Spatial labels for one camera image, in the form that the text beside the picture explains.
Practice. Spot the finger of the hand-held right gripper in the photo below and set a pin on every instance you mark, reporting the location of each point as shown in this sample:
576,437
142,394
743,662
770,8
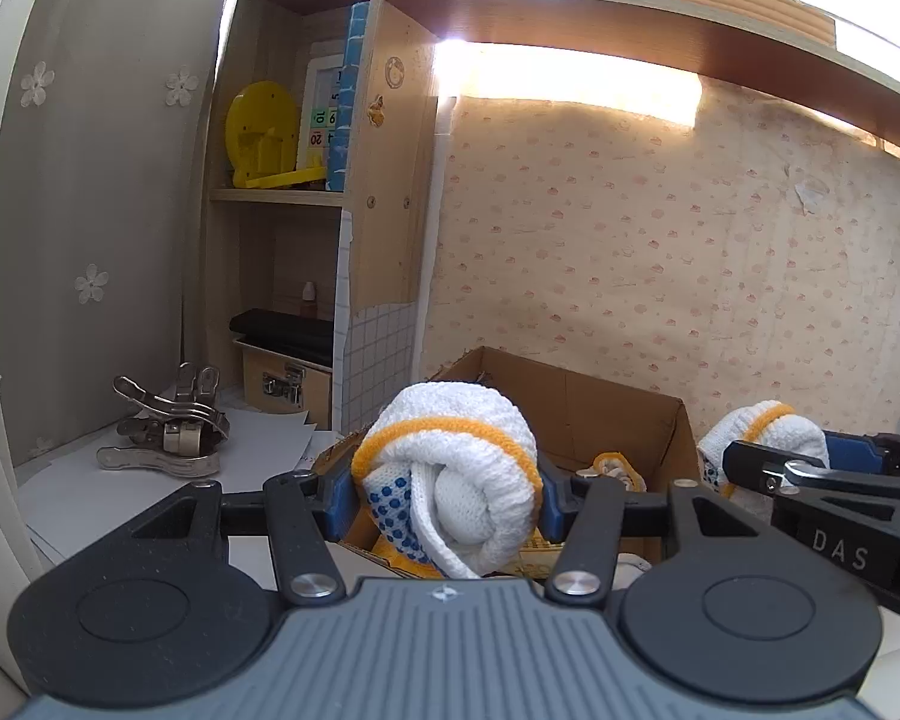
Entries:
851,450

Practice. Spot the white framed number board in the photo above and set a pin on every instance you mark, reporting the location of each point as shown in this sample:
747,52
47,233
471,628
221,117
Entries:
319,90

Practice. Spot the beige floral curtain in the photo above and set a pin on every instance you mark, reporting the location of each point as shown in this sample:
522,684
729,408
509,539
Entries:
82,202

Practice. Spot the wooden stickered shelf unit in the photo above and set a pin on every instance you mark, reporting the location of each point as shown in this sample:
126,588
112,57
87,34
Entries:
397,240

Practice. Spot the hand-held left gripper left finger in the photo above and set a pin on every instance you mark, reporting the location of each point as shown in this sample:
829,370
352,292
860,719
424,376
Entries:
337,499

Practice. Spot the blue patterned book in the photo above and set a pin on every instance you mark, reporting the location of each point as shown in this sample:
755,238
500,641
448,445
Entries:
349,90

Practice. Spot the brown cardboard box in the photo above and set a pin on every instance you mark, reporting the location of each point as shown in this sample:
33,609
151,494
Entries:
570,397

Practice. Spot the yellow round plastic toy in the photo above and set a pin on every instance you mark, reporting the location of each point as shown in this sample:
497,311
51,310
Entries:
266,135

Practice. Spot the wooden overhead shelf board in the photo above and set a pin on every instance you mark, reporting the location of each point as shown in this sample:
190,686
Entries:
645,30

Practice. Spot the small brown capped bottle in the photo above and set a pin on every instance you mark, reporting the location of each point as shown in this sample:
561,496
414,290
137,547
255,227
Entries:
310,304

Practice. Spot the white loose paper sheets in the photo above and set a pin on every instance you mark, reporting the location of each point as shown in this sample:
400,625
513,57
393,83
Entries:
262,442

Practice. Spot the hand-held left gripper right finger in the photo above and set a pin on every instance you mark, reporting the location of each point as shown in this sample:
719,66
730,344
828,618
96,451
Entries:
551,499

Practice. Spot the white desktop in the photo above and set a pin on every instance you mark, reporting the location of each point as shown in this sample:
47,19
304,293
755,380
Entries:
60,495

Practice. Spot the small wooden latch box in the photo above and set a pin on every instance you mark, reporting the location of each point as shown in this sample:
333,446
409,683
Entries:
270,382

